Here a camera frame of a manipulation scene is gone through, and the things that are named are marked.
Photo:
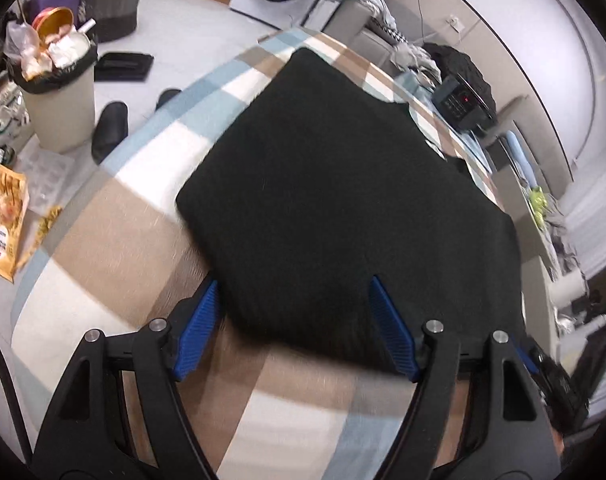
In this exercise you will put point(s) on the checkered bed blanket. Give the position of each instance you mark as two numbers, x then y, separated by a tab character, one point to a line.
119	256

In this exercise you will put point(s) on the black digital safe box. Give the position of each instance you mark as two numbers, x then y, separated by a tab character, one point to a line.
461	106

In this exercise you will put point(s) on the white trash bin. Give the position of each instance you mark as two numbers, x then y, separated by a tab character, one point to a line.
58	90

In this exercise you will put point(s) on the black slipper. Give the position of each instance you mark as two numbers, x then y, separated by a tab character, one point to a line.
111	129

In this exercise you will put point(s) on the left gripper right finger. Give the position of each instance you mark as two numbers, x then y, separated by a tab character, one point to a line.
508	435

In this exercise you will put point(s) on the grey sofa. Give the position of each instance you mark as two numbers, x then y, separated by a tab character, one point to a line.
351	24

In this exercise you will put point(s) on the black jacket on sofa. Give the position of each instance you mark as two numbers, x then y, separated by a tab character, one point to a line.
450	61

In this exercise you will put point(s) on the white paper towel roll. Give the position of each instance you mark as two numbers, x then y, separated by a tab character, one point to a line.
568	288

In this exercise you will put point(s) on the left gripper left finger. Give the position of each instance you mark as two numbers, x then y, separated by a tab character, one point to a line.
86	432

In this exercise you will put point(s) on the black knit sweater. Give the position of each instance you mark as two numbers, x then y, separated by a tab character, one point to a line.
317	188

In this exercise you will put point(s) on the orange snack bag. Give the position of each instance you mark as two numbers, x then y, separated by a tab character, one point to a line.
14	200

